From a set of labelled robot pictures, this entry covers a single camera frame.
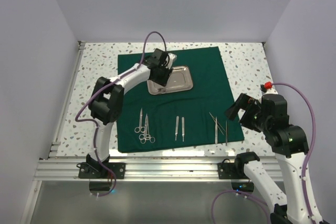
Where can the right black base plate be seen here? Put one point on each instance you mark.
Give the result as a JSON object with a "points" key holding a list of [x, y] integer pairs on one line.
{"points": [[227, 170]]}

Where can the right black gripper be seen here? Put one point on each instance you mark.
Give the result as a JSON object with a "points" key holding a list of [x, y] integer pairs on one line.
{"points": [[248, 103]]}

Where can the green surgical cloth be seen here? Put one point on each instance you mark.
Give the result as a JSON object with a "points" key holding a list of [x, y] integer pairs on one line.
{"points": [[211, 93]]}

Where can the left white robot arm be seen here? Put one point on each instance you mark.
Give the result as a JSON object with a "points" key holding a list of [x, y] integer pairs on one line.
{"points": [[107, 98]]}

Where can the thin steel tweezers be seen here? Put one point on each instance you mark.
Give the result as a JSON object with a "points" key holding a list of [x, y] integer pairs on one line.
{"points": [[220, 128]]}

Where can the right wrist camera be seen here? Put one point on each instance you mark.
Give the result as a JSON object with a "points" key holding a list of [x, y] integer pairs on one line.
{"points": [[270, 91]]}

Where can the stainless steel instrument tray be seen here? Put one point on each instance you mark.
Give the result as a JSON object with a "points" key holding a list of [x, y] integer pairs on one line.
{"points": [[180, 80]]}

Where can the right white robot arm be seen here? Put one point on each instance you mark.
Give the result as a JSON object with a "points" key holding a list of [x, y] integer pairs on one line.
{"points": [[296, 203]]}

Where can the aluminium rail frame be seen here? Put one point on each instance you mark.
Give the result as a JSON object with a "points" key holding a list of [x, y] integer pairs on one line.
{"points": [[246, 67]]}

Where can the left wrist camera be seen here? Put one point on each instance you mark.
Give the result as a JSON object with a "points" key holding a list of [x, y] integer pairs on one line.
{"points": [[171, 59]]}

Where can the steel forceps with ring handles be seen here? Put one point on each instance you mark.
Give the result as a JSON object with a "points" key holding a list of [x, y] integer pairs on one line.
{"points": [[152, 139]]}

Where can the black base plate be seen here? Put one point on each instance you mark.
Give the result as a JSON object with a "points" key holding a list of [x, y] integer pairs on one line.
{"points": [[227, 170], [115, 170]]}

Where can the steel scalpel handle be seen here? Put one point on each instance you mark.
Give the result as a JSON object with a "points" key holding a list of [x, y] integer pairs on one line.
{"points": [[183, 128], [176, 127]]}

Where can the steel ring-handled scissors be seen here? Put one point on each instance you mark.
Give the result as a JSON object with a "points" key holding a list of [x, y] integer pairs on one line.
{"points": [[140, 128], [144, 136]]}

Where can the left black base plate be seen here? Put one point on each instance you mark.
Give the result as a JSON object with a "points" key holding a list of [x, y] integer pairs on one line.
{"points": [[115, 170]]}

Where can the dark steel tweezers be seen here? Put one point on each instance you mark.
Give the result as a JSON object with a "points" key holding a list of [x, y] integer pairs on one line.
{"points": [[226, 133]]}

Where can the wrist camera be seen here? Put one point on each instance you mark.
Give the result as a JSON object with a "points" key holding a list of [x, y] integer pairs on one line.
{"points": [[171, 59], [270, 91]]}

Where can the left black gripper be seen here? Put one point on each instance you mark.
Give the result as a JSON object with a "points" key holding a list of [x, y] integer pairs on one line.
{"points": [[163, 82]]}

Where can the broad steel tweezers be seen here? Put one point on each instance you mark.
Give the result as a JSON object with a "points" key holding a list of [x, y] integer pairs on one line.
{"points": [[216, 131]]}

